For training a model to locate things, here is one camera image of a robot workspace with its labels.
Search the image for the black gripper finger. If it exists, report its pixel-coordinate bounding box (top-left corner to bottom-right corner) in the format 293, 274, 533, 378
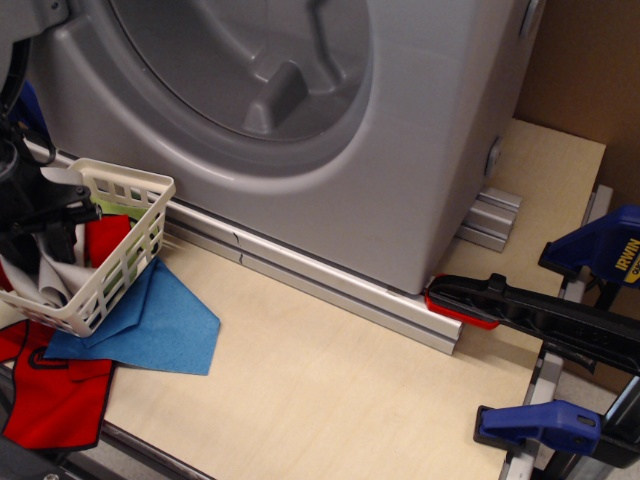
45, 222, 77, 264
1, 235, 40, 274

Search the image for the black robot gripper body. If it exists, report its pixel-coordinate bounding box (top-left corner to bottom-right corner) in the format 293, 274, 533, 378
1, 169, 101, 243

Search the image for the grey cloth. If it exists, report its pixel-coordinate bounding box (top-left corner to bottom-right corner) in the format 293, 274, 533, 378
1, 166, 100, 307

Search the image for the white plastic laundry basket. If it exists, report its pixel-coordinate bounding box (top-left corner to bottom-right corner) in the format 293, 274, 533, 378
1, 158, 176, 338

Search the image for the grey toy washing machine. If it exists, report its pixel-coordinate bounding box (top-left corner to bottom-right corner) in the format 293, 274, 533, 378
30, 1, 544, 293

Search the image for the red cloth in basket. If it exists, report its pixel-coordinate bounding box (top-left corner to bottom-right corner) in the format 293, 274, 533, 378
1, 215, 131, 295

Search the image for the light green cloth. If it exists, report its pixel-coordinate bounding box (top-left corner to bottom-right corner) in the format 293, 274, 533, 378
85, 199, 147, 268

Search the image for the blue cloth on table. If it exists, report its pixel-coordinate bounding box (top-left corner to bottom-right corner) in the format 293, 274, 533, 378
45, 258, 220, 376

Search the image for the red cloth with black trim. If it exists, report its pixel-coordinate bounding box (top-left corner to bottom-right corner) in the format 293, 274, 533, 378
1, 320, 115, 452

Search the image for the wooden table board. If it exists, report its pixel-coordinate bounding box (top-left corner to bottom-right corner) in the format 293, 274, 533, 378
0, 118, 607, 480

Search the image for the short aluminium extrusion block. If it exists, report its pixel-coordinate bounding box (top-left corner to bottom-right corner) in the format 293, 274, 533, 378
456, 187, 523, 253

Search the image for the black and red clamp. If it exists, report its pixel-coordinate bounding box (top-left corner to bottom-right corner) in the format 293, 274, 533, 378
425, 274, 639, 376

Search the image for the blue clamp lower jaw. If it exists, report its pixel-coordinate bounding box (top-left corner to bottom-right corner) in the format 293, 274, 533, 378
473, 400, 601, 456

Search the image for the brown cardboard panel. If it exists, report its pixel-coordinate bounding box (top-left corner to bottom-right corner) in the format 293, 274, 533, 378
516, 1, 639, 205

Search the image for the blue Irwin clamp upper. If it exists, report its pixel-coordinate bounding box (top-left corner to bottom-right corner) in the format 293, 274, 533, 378
538, 205, 639, 289

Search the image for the long aluminium extrusion rail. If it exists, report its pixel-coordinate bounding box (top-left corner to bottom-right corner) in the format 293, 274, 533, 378
24, 138, 464, 356

